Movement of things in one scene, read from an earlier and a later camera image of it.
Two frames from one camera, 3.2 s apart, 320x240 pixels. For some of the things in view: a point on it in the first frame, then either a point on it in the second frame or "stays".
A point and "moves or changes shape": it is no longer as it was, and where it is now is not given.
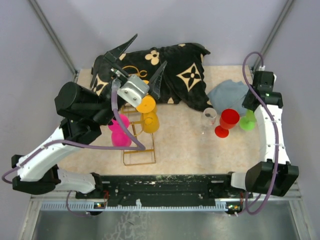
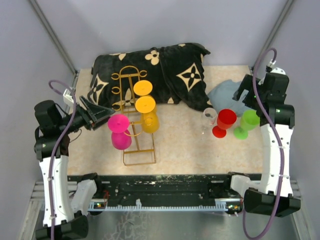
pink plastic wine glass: (119, 137) stays
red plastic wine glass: (229, 118) moves or changes shape
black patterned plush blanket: (182, 81) stays
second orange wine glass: (150, 116) stays
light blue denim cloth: (228, 94) stays
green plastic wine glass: (247, 122) moves or changes shape
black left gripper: (113, 56) → (95, 112)
